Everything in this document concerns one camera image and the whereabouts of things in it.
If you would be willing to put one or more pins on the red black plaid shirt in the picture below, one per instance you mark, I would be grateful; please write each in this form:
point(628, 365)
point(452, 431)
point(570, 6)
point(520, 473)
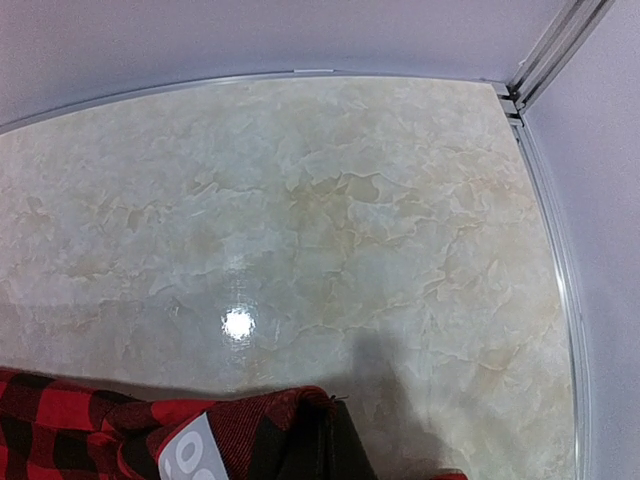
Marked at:
point(55, 429)

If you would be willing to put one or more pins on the aluminium right corner post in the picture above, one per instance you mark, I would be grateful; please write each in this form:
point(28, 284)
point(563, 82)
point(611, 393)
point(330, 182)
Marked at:
point(567, 32)

